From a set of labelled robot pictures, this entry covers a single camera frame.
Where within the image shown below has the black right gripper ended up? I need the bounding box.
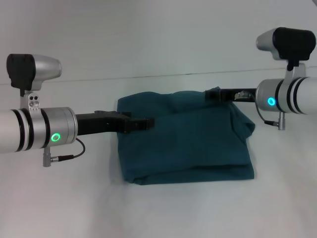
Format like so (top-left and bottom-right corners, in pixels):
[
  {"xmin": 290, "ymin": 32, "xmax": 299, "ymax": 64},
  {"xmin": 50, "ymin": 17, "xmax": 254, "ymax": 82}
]
[{"xmin": 205, "ymin": 87, "xmax": 259, "ymax": 104}]

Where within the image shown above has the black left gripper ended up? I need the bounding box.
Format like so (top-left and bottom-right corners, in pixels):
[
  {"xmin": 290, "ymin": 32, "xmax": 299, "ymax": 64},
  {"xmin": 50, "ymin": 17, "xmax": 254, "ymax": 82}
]
[{"xmin": 75, "ymin": 110, "xmax": 156, "ymax": 136}]

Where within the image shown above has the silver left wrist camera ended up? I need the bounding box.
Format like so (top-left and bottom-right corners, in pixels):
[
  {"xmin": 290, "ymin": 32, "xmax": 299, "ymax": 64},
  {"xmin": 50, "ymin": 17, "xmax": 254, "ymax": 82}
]
[{"xmin": 6, "ymin": 53, "xmax": 62, "ymax": 112}]

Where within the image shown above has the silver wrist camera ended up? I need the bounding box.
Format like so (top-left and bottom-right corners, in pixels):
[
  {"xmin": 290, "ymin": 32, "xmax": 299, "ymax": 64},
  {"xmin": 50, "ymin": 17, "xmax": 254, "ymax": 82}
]
[
  {"xmin": 6, "ymin": 53, "xmax": 62, "ymax": 112},
  {"xmin": 256, "ymin": 26, "xmax": 317, "ymax": 82}
]

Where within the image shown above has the teal t-shirt with FREE print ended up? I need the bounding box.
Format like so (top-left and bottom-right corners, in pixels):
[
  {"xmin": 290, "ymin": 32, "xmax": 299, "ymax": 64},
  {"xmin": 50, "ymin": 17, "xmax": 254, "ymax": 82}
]
[{"xmin": 116, "ymin": 86, "xmax": 256, "ymax": 185}]

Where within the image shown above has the left gripper cable with plug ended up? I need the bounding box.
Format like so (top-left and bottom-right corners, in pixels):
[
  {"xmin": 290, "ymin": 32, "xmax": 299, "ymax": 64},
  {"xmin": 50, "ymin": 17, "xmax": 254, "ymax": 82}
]
[{"xmin": 42, "ymin": 137, "xmax": 86, "ymax": 168}]

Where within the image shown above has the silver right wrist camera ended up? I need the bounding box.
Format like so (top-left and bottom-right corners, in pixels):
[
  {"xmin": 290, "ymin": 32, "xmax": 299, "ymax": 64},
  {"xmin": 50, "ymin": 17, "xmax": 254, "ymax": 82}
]
[{"xmin": 256, "ymin": 26, "xmax": 317, "ymax": 82}]

